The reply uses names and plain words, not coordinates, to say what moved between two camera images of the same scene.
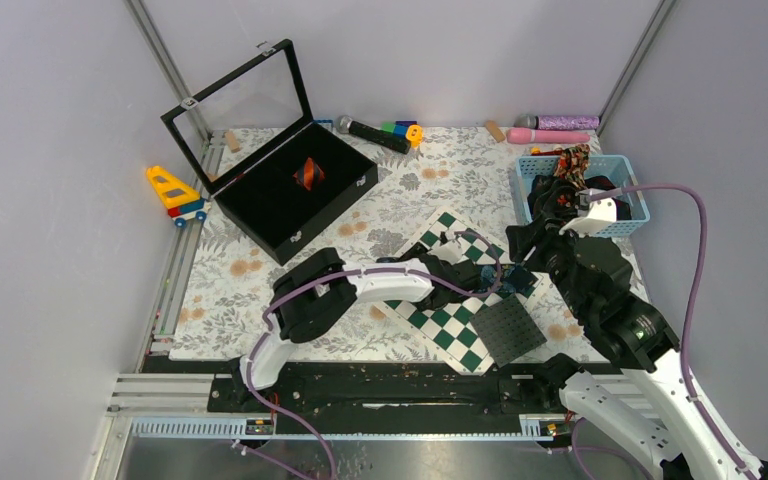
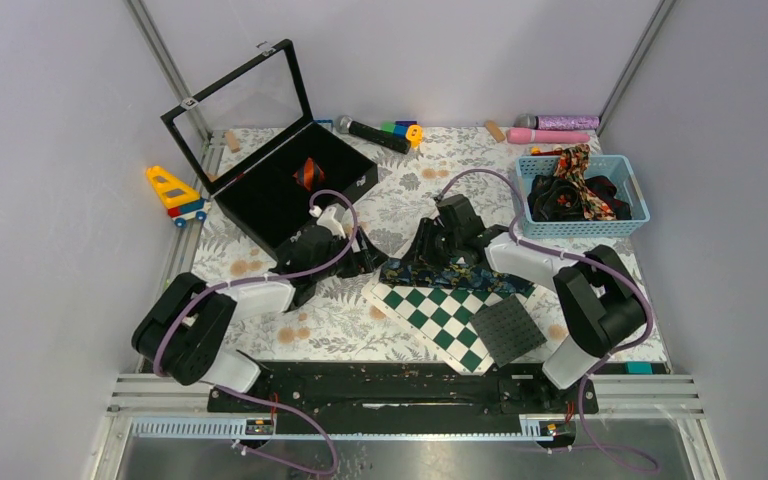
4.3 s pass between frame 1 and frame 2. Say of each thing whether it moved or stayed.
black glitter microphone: stayed
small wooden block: stayed
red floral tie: stayed
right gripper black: moved
